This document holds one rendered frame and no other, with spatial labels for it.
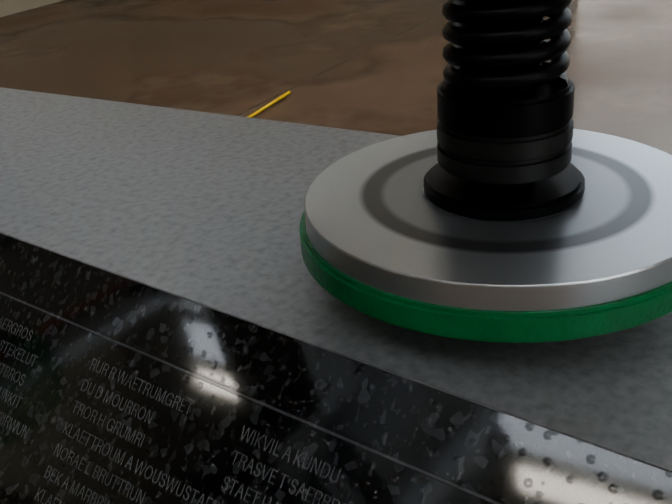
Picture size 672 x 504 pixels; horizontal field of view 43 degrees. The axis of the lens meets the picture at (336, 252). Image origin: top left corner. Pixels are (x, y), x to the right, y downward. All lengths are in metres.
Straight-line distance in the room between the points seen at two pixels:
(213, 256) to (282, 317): 0.09
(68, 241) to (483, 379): 0.31
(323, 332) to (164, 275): 0.12
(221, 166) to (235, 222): 0.11
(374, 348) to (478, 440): 0.08
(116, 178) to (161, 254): 0.15
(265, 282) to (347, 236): 0.10
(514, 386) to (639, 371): 0.06
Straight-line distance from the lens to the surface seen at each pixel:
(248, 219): 0.58
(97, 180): 0.69
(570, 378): 0.41
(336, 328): 0.45
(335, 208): 0.45
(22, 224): 0.64
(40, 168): 0.75
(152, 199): 0.64
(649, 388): 0.41
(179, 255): 0.55
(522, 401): 0.40
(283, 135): 0.74
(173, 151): 0.73
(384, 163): 0.50
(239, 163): 0.69
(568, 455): 0.38
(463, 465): 0.39
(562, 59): 0.43
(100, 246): 0.58
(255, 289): 0.49
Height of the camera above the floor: 1.06
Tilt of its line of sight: 27 degrees down
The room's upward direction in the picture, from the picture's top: 4 degrees counter-clockwise
